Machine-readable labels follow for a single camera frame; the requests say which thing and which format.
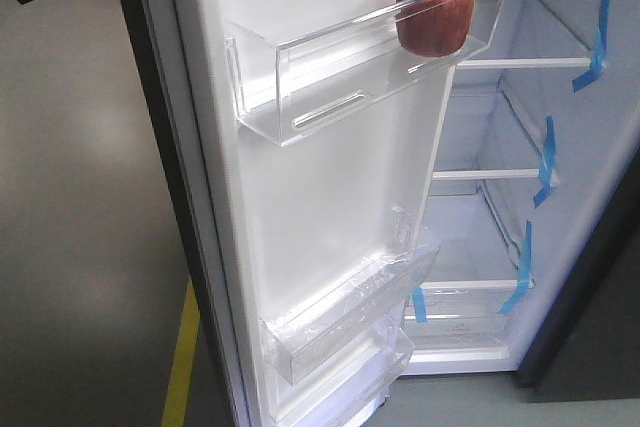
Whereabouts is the blue tape strip left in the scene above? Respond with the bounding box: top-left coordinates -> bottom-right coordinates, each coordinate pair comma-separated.
411,286 -> 428,323

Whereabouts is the blue tape strip middle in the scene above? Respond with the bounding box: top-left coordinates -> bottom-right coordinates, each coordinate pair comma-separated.
533,116 -> 557,208

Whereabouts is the glass fridge shelf upper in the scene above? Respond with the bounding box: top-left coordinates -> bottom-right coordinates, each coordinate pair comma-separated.
457,0 -> 607,70

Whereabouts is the blue tape strip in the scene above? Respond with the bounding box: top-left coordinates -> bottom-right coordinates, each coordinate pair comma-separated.
572,0 -> 611,93
411,286 -> 428,323
498,220 -> 533,315
533,116 -> 557,208

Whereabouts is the clear crisper drawer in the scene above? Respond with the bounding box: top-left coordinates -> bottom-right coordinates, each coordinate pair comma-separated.
403,186 -> 534,343

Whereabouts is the blue tape strip top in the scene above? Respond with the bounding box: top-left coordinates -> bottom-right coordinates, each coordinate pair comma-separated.
572,0 -> 611,93

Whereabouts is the glass fridge shelf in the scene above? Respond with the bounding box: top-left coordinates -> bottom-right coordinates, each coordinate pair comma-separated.
457,0 -> 607,70
432,91 -> 560,189

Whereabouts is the fridge body white interior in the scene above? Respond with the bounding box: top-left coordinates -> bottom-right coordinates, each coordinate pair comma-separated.
405,0 -> 639,376

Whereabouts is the clear middle door bin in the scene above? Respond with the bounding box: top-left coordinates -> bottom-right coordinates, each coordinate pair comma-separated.
260,206 -> 440,385

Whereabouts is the clear upper door bin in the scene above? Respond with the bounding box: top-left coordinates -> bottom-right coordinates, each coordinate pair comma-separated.
226,0 -> 504,147

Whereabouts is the clear door bin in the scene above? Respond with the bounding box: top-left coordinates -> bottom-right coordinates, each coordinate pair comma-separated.
260,206 -> 440,385
226,0 -> 504,147
266,314 -> 413,426

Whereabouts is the red yellow apple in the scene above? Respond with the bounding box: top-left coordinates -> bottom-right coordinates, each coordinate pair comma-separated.
396,0 -> 475,58

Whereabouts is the glass fridge shelf middle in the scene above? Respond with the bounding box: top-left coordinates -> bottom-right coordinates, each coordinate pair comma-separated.
432,91 -> 560,189

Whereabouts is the blue tape strip lower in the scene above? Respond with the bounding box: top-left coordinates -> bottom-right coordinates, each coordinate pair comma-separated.
498,220 -> 533,315

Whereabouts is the clear lower door bin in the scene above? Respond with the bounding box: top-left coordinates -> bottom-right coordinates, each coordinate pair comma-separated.
266,314 -> 413,426

